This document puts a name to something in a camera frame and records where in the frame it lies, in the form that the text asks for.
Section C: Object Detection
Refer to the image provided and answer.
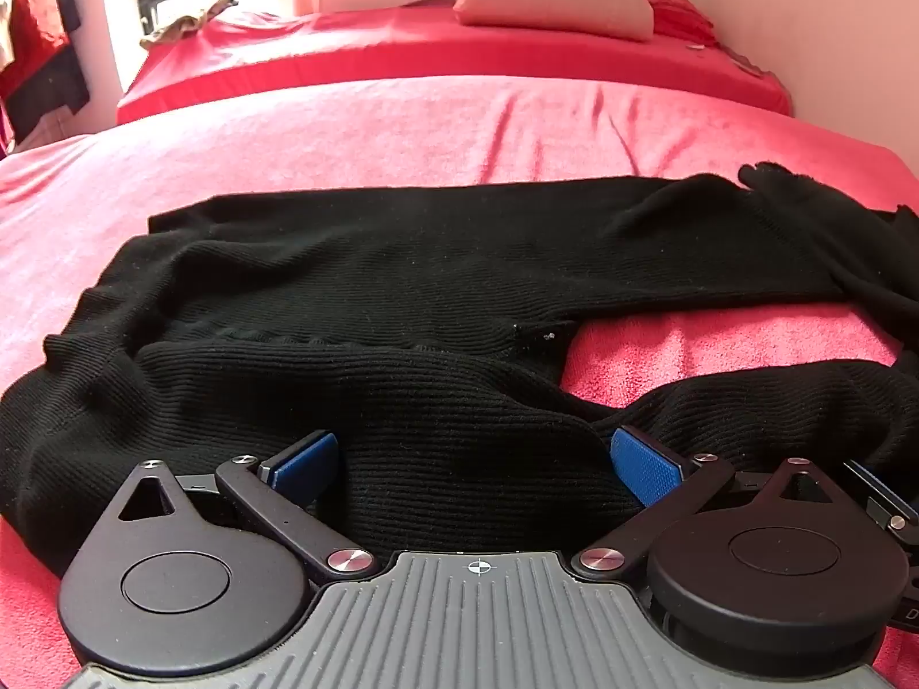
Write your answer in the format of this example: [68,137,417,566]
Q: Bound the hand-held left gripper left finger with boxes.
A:
[117,429,379,579]

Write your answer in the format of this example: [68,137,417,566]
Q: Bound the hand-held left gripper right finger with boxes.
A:
[573,425,843,579]

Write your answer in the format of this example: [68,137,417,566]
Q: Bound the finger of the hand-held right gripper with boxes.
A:
[841,459,919,539]

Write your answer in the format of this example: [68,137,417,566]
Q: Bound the black ribbed pants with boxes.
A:
[0,162,919,579]

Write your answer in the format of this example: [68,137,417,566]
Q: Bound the pink blanket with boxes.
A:
[0,75,919,689]

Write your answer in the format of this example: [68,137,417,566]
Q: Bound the red bed sheet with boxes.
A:
[115,3,791,126]

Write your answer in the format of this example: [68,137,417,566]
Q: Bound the brown patterned cloth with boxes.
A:
[138,0,241,53]

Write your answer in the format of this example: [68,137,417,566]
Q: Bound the red ruffled cushion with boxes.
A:
[635,0,719,48]

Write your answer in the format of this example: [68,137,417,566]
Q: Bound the red and black hanging garment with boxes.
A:
[0,0,92,141]

